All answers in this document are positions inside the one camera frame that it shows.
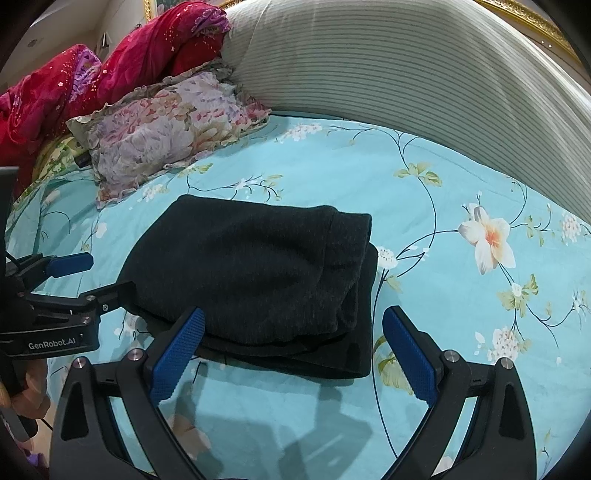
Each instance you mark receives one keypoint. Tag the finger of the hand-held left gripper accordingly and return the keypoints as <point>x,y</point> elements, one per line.
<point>71,264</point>
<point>108,297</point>

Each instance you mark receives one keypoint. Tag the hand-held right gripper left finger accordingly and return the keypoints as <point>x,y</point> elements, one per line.
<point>180,355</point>

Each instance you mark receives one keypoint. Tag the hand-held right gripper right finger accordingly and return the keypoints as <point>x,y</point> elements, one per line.
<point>408,355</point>

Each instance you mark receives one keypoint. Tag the black pants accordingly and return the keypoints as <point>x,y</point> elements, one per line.
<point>254,277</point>

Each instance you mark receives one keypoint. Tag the person's left hand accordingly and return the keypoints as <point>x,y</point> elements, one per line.
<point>38,387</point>

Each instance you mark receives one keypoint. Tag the light blue floral bed sheet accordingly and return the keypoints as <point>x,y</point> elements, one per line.
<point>461,346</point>

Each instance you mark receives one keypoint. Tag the yellow green patterned cloth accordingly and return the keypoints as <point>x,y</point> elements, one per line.
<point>60,159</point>

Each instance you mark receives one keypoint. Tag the floral ruffled pillow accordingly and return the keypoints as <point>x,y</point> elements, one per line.
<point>161,129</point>

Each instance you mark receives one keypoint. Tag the red floral quilt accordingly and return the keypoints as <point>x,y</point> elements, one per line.
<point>152,46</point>

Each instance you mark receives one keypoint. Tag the striped padded headboard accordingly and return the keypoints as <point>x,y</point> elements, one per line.
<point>392,60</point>

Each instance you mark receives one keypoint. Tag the gold headboard frame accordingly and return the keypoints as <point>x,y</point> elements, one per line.
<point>521,14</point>

